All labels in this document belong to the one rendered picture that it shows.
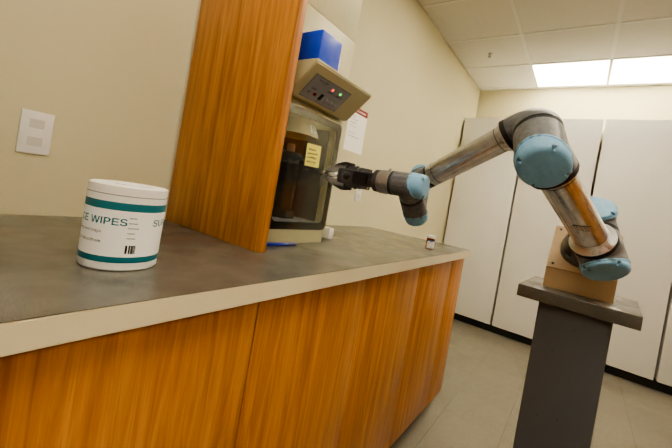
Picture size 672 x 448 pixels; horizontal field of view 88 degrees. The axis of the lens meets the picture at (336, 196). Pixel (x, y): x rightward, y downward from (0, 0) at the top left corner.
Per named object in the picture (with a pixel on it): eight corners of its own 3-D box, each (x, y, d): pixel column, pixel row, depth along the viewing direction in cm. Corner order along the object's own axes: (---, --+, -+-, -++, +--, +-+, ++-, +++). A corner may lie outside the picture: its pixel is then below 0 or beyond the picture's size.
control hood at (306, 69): (282, 92, 105) (288, 60, 105) (342, 121, 132) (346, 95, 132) (311, 91, 99) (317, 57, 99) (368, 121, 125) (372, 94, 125)
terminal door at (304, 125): (262, 228, 106) (284, 100, 106) (323, 229, 131) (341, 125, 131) (264, 229, 106) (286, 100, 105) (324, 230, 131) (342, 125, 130)
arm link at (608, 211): (608, 219, 115) (614, 189, 106) (618, 251, 106) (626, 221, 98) (565, 219, 120) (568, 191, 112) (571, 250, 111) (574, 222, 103)
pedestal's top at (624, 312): (635, 312, 122) (637, 301, 122) (640, 331, 97) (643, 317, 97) (533, 285, 142) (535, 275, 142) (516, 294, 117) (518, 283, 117)
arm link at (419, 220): (431, 204, 117) (426, 179, 110) (427, 229, 110) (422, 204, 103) (408, 204, 120) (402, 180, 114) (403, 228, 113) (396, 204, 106)
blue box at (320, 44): (293, 62, 106) (298, 32, 106) (313, 74, 114) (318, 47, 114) (318, 59, 100) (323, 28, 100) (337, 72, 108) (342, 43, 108)
